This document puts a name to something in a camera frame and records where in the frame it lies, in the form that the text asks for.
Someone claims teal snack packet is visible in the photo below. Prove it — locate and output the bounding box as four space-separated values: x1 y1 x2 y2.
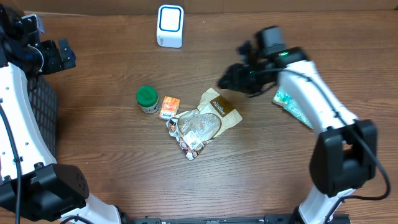
272 87 312 129

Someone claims beige brown snack pouch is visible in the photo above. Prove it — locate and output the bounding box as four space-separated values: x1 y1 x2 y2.
166 88 243 161

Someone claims green lid jar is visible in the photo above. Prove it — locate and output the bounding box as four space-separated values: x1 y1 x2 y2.
136 86 160 114

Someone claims small orange box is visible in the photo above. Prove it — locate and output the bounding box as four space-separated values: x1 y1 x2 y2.
159 96 180 120

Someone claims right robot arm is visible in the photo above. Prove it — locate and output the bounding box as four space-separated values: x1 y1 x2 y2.
218 26 377 223

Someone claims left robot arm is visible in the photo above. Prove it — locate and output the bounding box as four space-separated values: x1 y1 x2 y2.
1 6 130 223

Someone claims white barcode scanner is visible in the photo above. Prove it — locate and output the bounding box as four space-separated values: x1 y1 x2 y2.
156 4 185 49

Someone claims grey plastic mesh basket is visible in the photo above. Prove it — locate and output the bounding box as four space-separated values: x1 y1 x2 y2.
27 76 59 158

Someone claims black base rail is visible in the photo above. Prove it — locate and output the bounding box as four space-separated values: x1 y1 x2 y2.
124 213 352 224

